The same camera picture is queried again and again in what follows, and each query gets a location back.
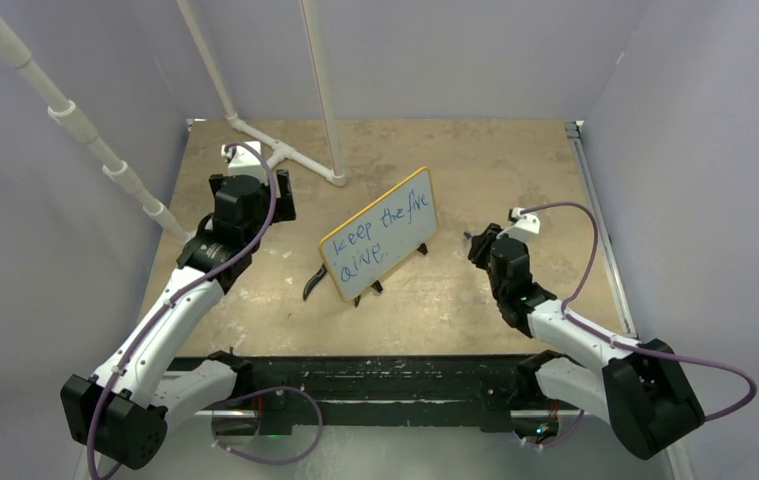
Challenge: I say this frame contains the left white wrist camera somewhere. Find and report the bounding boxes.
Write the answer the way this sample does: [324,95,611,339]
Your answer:
[221,140,267,184]

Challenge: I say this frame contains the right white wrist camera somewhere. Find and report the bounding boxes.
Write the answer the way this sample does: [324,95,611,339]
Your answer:
[497,207,541,243]

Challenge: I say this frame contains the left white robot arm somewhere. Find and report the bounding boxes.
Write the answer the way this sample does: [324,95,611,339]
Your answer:
[60,169,296,479]

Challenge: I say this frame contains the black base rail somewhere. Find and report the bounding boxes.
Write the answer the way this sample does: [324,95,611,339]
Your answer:
[180,354,582,435]

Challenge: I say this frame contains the yellow framed whiteboard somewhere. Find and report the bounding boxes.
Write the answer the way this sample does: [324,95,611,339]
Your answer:
[318,167,438,302]

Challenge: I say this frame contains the right aluminium side rail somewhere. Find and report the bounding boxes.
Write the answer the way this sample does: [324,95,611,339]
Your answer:
[564,121,638,338]

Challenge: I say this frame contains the black handled pliers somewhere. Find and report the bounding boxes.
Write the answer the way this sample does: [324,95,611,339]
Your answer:
[302,264,328,301]

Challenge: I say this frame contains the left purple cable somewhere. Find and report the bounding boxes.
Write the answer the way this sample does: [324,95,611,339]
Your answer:
[85,141,280,480]

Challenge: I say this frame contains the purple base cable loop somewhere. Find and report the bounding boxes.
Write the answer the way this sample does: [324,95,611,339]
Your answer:
[211,384,325,466]

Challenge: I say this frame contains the white pvc pipe frame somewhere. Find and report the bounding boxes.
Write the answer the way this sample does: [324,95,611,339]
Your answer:
[0,0,348,241]

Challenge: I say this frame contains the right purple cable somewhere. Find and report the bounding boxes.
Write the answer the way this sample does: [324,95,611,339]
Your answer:
[518,201,759,423]

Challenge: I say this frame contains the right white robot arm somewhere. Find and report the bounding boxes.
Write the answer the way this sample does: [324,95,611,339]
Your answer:
[468,224,707,460]

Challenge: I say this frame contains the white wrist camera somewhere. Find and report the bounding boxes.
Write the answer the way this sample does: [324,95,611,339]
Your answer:
[497,207,541,243]
[221,140,267,184]

